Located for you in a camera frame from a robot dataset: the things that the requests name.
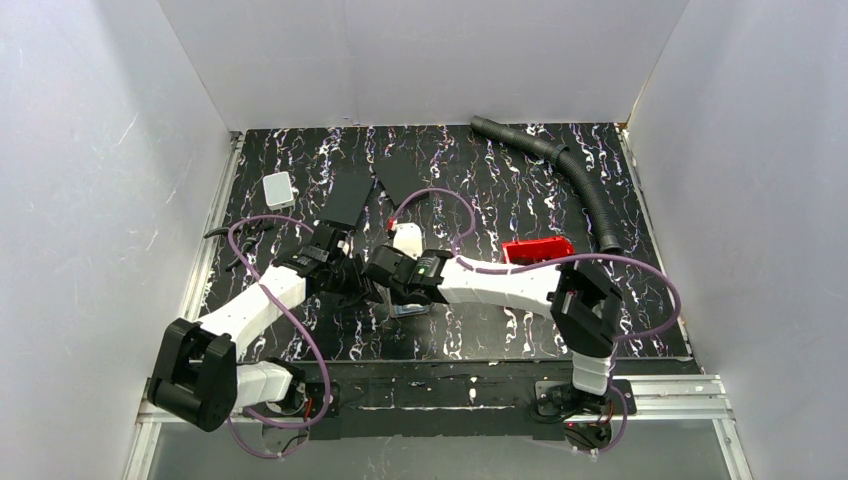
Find grey leather card holder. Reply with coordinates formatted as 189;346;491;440
389;303;430;319

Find red plastic bin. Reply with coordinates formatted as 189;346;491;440
502;236;575;265

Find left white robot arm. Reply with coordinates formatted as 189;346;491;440
147;223;380;432

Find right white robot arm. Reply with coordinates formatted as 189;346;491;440
364;244;623;396

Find black flat box left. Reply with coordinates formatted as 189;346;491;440
318;172;374;231

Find black flat box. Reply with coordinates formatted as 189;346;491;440
318;172;374;231
373;156;426;207

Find white square box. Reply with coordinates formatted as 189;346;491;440
262;172;296;211

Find black pliers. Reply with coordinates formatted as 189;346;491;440
203;221;276;273

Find black flat box right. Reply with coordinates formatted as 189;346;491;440
373;156;426;207

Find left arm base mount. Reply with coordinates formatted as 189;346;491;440
250;382;325;420

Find black corrugated hose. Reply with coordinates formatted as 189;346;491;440
470;115;624;256

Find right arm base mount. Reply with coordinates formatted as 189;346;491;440
528;380;638;457

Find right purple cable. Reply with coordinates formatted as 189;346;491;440
390;187;682;455

